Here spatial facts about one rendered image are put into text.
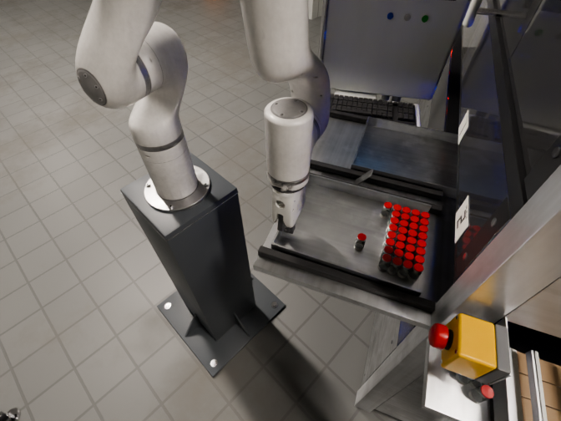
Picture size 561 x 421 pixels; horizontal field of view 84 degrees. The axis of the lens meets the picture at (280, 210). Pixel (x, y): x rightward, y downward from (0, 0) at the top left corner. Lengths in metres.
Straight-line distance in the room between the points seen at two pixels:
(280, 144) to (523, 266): 0.39
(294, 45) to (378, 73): 1.02
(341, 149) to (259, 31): 0.65
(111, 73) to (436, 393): 0.82
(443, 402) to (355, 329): 0.98
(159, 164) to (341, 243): 0.49
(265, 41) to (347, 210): 0.53
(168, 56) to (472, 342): 0.76
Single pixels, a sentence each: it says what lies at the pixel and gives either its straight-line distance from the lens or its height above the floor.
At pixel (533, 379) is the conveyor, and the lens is 0.70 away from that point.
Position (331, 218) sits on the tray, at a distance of 0.83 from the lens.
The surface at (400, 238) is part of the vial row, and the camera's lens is 0.78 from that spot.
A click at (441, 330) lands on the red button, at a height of 1.01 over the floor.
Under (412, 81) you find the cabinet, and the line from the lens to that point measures 1.49.
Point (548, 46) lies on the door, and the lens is 0.71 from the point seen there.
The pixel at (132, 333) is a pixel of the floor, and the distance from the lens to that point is 1.76.
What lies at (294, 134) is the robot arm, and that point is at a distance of 0.52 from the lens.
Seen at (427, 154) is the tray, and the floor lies 0.88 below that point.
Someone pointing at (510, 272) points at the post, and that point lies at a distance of 0.54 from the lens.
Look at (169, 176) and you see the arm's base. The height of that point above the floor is 0.96.
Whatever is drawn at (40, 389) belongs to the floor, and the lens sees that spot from 1.87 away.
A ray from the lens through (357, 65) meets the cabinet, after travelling 1.46.
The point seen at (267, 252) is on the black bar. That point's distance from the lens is 0.74.
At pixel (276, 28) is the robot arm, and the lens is 0.46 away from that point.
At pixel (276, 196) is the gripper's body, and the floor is 1.07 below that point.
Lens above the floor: 1.53
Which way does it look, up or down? 50 degrees down
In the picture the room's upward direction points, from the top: straight up
